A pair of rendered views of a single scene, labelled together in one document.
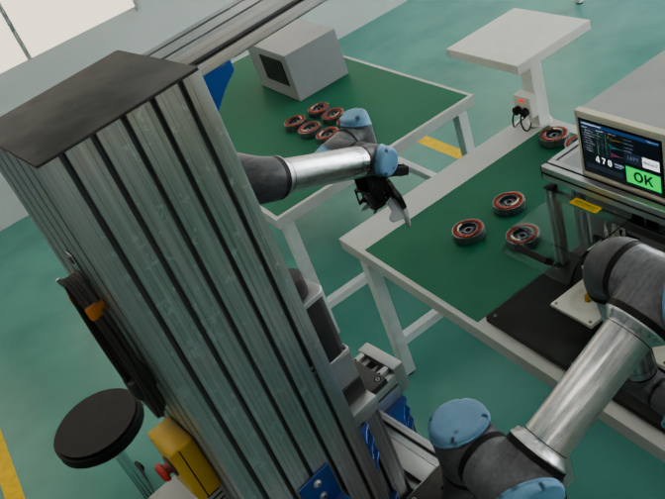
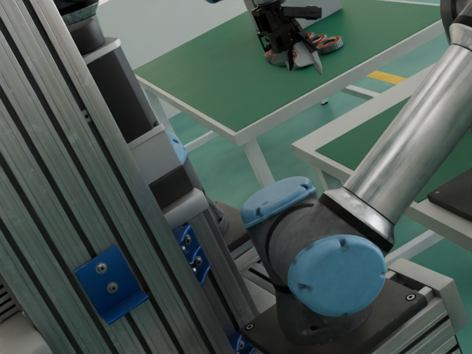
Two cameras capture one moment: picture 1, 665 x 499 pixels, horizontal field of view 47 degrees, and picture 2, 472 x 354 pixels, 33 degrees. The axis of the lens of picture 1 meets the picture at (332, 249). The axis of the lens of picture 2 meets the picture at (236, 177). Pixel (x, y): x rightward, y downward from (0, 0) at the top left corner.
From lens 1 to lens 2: 0.67 m
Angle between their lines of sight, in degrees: 15
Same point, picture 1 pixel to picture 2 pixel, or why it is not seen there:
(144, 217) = not seen: outside the picture
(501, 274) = (456, 156)
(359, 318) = not seen: hidden behind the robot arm
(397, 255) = (347, 152)
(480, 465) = (282, 234)
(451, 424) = (264, 198)
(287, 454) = (55, 218)
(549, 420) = (365, 168)
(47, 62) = not seen: hidden behind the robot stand
